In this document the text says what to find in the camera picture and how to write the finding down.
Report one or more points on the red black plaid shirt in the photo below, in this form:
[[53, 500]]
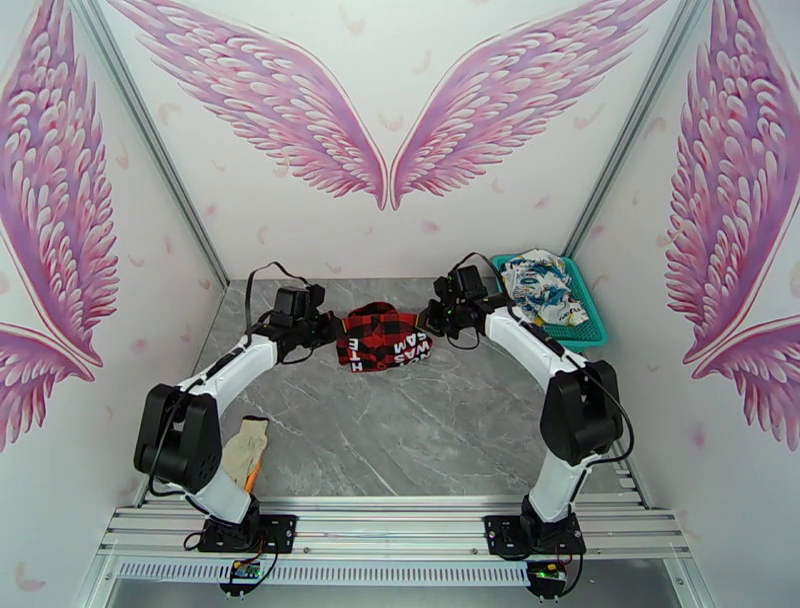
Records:
[[381, 337]]

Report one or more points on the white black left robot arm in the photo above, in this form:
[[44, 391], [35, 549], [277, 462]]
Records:
[[244, 362]]

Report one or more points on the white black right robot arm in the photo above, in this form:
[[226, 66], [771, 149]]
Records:
[[519, 340]]

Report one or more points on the teal plastic basket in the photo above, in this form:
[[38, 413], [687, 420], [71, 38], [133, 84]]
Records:
[[584, 334]]

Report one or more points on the cream work glove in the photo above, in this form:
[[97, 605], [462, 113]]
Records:
[[247, 447]]

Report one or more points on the left controller circuit board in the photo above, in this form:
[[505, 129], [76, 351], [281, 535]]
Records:
[[240, 572]]

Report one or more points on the controller circuit board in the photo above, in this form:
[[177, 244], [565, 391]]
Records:
[[549, 575], [240, 572]]

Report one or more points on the right controller circuit board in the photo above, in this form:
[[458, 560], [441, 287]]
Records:
[[549, 575]]

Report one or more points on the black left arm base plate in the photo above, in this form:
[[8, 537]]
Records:
[[281, 531]]

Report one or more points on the aluminium rail frame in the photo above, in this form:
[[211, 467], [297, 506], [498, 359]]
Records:
[[387, 525]]

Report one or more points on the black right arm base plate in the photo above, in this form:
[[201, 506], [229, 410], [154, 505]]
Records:
[[500, 531]]

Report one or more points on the aluminium corner post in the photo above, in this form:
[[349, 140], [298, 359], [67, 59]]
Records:
[[631, 131], [156, 156]]

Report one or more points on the aluminium table side rail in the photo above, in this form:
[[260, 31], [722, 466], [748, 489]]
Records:
[[631, 481]]

